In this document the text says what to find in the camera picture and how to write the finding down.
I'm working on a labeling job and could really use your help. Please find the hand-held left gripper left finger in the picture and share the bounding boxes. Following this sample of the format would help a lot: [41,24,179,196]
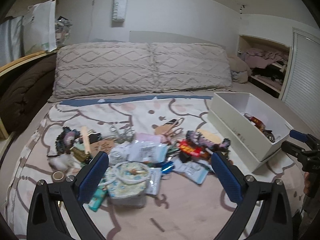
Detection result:
[26,151,110,240]

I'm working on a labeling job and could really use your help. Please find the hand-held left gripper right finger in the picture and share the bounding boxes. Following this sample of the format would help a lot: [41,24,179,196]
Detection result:
[211,151,294,240]

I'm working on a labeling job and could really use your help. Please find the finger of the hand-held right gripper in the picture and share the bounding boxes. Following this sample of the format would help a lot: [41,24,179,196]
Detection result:
[281,141,307,159]
[289,129,320,148]

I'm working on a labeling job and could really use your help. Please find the white shoe box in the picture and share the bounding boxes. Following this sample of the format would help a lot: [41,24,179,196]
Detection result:
[210,92,293,163]

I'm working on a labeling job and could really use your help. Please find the person's right hand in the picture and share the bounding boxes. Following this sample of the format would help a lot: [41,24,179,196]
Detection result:
[303,171,317,198]

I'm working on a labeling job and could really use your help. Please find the teal packet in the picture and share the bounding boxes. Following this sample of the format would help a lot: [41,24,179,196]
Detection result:
[88,189,108,212]

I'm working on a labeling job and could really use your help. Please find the brown card tag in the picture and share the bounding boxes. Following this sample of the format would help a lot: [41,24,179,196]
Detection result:
[90,140,114,153]

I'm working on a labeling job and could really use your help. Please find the dark floral hair claw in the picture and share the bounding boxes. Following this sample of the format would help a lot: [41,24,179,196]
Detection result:
[217,139,231,153]
[185,130,215,150]
[55,127,82,154]

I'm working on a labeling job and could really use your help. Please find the crumpled white tissue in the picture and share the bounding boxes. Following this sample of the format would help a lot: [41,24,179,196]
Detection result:
[109,146,130,164]

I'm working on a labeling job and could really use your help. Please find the white blue mask packet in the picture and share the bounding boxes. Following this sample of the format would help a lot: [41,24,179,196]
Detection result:
[130,140,168,163]
[172,159,209,184]

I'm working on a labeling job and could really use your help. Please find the wooden stick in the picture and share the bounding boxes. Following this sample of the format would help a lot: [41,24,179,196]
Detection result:
[80,127,91,155]

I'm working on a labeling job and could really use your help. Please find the patterned fabric pouch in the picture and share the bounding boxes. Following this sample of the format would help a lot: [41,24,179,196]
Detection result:
[105,161,148,200]

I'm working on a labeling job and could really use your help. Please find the black binder clip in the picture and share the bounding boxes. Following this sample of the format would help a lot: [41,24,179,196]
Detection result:
[88,132,102,143]

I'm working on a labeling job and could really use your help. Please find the red box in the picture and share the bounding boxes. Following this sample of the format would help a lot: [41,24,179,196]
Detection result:
[250,116,265,130]

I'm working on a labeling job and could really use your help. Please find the clear phone case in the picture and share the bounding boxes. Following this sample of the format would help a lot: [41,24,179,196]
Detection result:
[110,192,147,208]

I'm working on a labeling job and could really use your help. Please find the beige oval insole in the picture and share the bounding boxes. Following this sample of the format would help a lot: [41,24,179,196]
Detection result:
[197,129,222,143]

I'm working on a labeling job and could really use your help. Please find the red snack packet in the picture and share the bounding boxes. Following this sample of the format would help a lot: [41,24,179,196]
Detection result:
[179,140,202,157]

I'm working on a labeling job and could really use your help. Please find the silver scissors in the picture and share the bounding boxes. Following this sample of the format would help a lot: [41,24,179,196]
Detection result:
[109,125,133,143]

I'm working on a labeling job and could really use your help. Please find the white louvred door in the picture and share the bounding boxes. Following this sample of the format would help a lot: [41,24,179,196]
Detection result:
[281,27,320,130]

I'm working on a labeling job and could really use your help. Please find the shiny blue wrapper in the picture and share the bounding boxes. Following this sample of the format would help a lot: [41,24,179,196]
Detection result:
[161,162,175,173]

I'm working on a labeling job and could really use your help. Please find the clear plastic sleeve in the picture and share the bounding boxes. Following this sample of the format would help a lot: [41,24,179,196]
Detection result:
[146,167,162,195]

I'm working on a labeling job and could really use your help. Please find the dark clothes pile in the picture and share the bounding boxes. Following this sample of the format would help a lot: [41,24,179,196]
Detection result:
[251,66,287,85]

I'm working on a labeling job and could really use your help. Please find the rose gold scissors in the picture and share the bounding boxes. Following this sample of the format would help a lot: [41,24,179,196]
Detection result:
[156,119,184,142]

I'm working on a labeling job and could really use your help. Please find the cartoon printed blanket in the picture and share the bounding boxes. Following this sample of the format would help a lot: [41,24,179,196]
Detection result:
[5,95,303,240]

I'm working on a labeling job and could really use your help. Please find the bed with beige sheet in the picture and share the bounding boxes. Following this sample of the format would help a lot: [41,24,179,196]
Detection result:
[0,82,320,240]

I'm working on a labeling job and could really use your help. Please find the tan leather piece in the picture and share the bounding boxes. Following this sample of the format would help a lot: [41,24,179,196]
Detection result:
[154,125,170,137]

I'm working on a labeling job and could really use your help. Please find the grey-green cloth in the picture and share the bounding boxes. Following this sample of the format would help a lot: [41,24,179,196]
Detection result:
[230,70,248,83]

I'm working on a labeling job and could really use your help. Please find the pink clothes pile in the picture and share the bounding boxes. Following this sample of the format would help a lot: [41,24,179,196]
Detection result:
[241,49,289,68]

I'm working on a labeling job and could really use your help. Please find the beige plush blanket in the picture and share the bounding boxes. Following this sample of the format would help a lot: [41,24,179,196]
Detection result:
[227,55,252,84]

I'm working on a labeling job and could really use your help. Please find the beige knitted pillow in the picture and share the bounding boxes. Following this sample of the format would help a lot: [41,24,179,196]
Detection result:
[150,42,233,93]
[47,42,160,103]

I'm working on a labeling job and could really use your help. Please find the brown folded quilt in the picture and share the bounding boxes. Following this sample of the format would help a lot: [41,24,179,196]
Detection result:
[0,54,58,134]

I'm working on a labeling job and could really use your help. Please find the wooden shelf unit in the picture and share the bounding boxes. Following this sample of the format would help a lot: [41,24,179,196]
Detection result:
[0,46,60,140]

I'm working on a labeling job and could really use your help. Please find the grey headboard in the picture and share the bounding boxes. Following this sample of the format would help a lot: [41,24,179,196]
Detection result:
[129,30,225,49]

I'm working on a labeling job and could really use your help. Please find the clear box of clutter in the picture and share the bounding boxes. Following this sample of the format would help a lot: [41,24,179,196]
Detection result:
[54,16,73,47]

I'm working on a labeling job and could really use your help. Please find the grey curtain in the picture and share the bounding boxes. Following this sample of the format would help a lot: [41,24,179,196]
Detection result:
[0,15,25,67]

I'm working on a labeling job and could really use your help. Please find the white tote bag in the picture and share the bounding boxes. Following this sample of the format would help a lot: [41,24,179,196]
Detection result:
[22,0,58,53]

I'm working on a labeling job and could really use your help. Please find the white hanging paper bag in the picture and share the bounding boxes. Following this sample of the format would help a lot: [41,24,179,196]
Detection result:
[111,0,128,28]

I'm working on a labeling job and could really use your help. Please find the white ring bracelet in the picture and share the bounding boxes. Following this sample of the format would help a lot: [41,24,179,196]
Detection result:
[112,162,151,183]

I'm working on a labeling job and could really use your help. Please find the wall niche shelf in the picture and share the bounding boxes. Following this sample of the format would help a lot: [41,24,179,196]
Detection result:
[237,34,292,99]

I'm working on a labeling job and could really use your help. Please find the white wall cable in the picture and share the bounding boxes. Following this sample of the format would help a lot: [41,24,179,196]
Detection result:
[89,0,98,40]

